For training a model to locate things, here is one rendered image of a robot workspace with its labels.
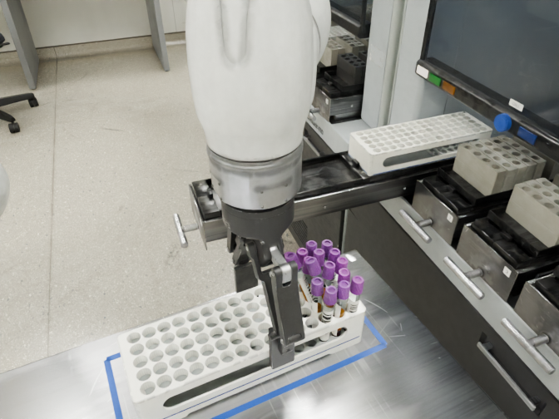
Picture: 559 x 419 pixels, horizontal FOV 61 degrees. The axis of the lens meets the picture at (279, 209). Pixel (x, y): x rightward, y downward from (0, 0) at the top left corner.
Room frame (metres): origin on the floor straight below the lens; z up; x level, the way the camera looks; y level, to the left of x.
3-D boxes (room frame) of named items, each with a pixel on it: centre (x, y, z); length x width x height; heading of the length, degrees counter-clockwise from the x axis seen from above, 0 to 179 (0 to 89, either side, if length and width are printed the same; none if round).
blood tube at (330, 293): (0.39, -0.06, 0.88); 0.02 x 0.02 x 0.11
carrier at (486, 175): (0.77, -0.39, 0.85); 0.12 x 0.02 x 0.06; 20
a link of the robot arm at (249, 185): (0.39, 0.02, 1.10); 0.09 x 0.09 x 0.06
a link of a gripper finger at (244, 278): (0.44, 0.04, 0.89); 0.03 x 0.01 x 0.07; 115
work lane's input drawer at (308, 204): (0.84, -0.14, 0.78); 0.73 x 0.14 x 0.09; 110
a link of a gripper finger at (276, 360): (0.34, 0.00, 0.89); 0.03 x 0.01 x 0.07; 115
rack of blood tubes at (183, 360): (0.38, 0.04, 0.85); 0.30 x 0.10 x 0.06; 115
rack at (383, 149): (0.91, -0.31, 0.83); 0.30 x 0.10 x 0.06; 110
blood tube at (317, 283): (0.40, -0.05, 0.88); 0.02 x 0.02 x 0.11
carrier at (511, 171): (0.78, -0.41, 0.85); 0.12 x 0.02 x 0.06; 20
